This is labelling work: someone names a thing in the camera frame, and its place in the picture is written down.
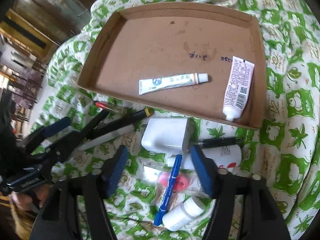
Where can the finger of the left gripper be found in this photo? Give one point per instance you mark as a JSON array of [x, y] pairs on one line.
[[88, 129], [32, 141]]

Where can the white marker pen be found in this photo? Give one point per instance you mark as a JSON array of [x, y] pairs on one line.
[[105, 138]]

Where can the white charger adapter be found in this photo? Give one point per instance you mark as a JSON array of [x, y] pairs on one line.
[[168, 135]]

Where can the white blue ointment tube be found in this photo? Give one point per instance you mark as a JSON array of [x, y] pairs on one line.
[[161, 83]]

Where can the blue marker pen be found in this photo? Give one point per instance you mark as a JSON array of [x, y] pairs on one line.
[[169, 190]]

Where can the white pill bottle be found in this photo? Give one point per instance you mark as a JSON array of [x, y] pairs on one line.
[[183, 214]]

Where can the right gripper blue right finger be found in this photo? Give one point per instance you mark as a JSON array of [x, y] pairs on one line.
[[205, 169]]

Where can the green white patterned blanket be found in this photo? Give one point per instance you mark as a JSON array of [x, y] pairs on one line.
[[285, 150]]

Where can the person left hand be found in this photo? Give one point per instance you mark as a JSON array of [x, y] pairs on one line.
[[26, 202]]

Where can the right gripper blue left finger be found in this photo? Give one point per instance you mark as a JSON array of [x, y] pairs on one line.
[[112, 171]]

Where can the brown cardboard tray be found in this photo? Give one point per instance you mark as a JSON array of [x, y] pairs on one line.
[[173, 38]]

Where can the wooden glass cabinet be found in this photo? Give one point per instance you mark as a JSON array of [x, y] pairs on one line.
[[40, 26]]

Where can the black marker yellow ends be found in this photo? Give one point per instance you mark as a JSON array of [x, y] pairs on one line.
[[122, 122]]

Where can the pink white cream tube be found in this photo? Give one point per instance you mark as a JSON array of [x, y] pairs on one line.
[[238, 88]]

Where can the white red tube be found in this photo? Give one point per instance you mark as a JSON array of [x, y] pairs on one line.
[[224, 157]]

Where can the black gel pen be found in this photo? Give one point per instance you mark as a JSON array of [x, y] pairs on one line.
[[218, 142]]

